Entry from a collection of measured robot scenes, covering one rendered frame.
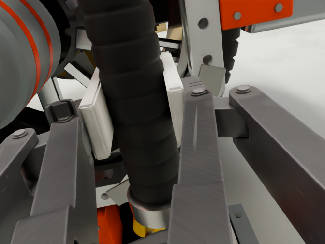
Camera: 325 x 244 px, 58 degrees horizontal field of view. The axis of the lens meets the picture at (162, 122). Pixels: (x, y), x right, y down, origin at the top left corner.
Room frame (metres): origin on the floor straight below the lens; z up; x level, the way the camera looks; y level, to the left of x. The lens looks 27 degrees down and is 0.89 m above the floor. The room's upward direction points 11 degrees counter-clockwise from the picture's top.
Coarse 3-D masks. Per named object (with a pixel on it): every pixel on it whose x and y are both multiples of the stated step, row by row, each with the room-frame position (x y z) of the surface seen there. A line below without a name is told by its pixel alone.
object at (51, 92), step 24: (48, 0) 0.51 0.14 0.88; (72, 0) 0.47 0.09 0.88; (168, 0) 0.66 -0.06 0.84; (72, 24) 0.47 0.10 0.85; (168, 24) 0.67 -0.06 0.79; (72, 48) 0.47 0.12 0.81; (168, 48) 0.48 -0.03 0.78; (72, 72) 0.47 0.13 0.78; (48, 96) 0.47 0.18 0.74; (24, 120) 0.62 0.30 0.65; (48, 120) 0.47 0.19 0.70
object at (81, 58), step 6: (66, 30) 0.68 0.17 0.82; (78, 54) 0.72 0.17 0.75; (84, 54) 0.72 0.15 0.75; (78, 60) 0.72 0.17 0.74; (84, 60) 0.72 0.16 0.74; (84, 66) 0.72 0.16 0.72; (90, 66) 0.72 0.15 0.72; (66, 72) 0.73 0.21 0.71; (90, 72) 0.72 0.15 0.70; (60, 78) 0.73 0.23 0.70; (66, 78) 0.73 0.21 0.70; (72, 78) 0.73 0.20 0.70
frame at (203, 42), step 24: (192, 0) 0.36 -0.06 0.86; (216, 0) 0.36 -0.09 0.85; (192, 24) 0.36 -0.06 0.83; (216, 24) 0.36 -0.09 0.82; (192, 48) 0.36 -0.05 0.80; (216, 48) 0.36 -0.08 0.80; (192, 72) 0.37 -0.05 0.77; (216, 72) 0.36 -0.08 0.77; (216, 96) 0.36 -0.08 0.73; (96, 168) 0.42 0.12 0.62; (120, 168) 0.40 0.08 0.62; (96, 192) 0.37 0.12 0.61; (120, 192) 0.36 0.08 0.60
